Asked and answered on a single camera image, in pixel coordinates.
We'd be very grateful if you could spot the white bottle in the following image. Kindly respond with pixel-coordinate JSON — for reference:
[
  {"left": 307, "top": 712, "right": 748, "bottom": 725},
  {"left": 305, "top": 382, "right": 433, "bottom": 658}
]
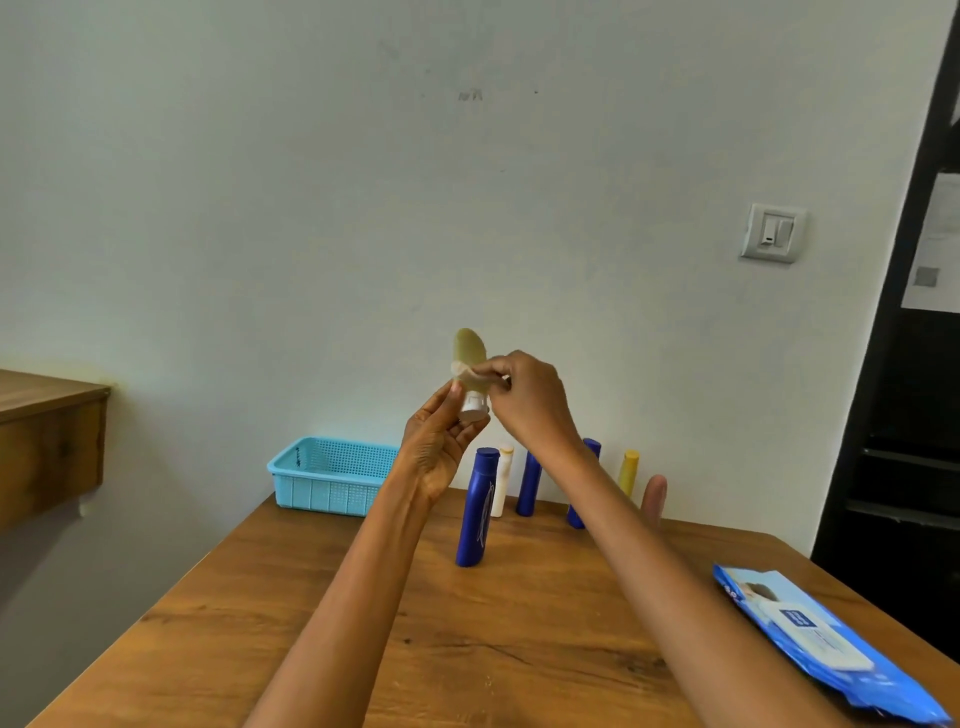
[{"left": 490, "top": 444, "right": 516, "bottom": 519}]

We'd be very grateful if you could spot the person's left forearm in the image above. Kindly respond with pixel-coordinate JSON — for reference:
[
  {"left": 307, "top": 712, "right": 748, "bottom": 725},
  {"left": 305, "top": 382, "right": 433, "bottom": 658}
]
[{"left": 243, "top": 480, "right": 445, "bottom": 728}]

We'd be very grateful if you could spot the white wall switch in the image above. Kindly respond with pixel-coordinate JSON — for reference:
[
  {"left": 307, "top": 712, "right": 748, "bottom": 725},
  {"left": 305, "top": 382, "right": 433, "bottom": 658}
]
[{"left": 738, "top": 202, "right": 809, "bottom": 265}]

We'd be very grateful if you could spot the light blue plastic basket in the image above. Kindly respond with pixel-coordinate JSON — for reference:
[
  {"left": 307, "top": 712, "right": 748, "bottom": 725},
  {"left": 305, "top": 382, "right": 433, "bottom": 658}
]
[{"left": 266, "top": 437, "right": 401, "bottom": 518}]

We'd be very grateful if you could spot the black door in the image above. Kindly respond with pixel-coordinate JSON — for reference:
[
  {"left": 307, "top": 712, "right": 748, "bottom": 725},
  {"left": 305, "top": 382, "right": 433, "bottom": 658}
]
[{"left": 810, "top": 0, "right": 960, "bottom": 665}]

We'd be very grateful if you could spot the large blue bottle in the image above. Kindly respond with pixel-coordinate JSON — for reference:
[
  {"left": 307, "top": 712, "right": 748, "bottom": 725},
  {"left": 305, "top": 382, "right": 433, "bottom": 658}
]
[{"left": 455, "top": 447, "right": 502, "bottom": 569}]

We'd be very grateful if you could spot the person's right forearm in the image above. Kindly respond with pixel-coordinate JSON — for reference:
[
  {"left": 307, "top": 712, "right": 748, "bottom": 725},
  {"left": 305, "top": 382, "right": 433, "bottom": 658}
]
[{"left": 551, "top": 442, "right": 856, "bottom": 728}]

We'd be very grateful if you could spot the olive green tube white cap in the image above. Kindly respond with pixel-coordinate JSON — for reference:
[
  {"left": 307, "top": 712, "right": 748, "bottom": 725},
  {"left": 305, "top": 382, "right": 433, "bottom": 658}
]
[{"left": 452, "top": 327, "right": 493, "bottom": 424}]

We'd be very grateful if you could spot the blue wet wipes pack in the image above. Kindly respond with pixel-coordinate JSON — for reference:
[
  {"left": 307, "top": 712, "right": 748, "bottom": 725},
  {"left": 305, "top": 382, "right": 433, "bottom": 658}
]
[{"left": 712, "top": 564, "right": 954, "bottom": 728}]

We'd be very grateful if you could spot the wooden shelf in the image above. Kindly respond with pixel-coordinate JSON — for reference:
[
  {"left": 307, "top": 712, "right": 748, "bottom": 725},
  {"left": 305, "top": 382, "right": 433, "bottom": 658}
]
[{"left": 0, "top": 368, "right": 113, "bottom": 531}]

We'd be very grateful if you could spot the person's right hand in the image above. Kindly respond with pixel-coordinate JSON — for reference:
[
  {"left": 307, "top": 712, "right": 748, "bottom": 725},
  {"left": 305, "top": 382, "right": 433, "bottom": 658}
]
[{"left": 472, "top": 350, "right": 591, "bottom": 461}]

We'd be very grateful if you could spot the white paper sheet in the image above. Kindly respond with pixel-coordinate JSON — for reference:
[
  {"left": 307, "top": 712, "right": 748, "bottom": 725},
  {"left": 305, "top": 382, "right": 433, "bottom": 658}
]
[{"left": 900, "top": 173, "right": 960, "bottom": 315}]

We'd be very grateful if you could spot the person's left hand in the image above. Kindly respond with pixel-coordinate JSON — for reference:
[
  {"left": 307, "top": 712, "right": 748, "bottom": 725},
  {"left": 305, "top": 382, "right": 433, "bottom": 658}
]
[{"left": 400, "top": 378, "right": 492, "bottom": 511}]

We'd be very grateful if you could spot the slim blue bottle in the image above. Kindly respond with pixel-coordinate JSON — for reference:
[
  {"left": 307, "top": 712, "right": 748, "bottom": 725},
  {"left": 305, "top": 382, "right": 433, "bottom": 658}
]
[
  {"left": 515, "top": 450, "right": 544, "bottom": 519},
  {"left": 565, "top": 438, "right": 603, "bottom": 531}
]

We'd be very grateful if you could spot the peach tube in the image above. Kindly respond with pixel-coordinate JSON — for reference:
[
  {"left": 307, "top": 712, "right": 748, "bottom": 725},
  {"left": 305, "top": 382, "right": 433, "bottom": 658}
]
[{"left": 640, "top": 474, "right": 669, "bottom": 528}]

